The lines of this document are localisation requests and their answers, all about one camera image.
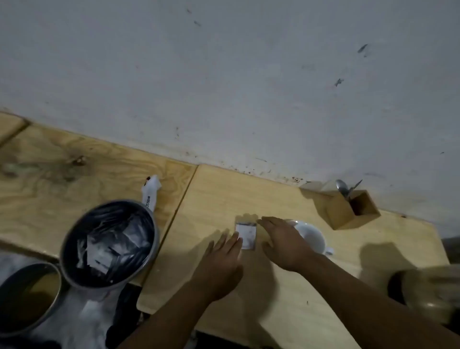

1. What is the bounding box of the person's right hand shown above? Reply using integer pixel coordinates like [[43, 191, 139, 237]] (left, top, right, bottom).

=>
[[257, 216, 317, 273]]

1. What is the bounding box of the person's left hand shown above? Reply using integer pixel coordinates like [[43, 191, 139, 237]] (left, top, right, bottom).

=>
[[193, 229, 245, 302]]

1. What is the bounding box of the white sachet packet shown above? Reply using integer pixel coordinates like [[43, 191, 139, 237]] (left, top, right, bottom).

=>
[[235, 222, 258, 251]]

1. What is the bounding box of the person's right forearm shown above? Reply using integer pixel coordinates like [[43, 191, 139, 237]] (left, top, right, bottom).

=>
[[287, 253, 460, 349]]

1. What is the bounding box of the person's left forearm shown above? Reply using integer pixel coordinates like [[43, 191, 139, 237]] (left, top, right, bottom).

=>
[[117, 282, 236, 349]]

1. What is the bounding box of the white ceramic cup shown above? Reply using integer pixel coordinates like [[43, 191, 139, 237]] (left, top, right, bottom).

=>
[[286, 220, 335, 257]]

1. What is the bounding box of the wooden cutlery holder box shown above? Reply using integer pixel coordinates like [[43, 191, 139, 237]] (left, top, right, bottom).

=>
[[321, 189, 381, 231]]

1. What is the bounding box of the white stick packet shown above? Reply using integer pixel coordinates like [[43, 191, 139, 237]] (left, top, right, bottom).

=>
[[140, 175, 162, 211]]

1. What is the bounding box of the pile of silver sachets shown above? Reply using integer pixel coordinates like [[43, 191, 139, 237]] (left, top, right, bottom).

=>
[[75, 211, 152, 278]]

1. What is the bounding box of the black cloth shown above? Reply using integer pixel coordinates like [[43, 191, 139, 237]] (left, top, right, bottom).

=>
[[105, 283, 145, 349]]

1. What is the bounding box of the metal bowl holding sachets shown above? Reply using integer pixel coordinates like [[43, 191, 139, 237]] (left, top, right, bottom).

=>
[[59, 200, 160, 290]]

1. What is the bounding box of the white cloth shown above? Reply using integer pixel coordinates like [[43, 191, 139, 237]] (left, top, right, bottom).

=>
[[30, 283, 124, 349]]

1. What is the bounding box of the empty metal bowl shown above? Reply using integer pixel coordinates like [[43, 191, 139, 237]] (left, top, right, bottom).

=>
[[0, 262, 69, 339]]

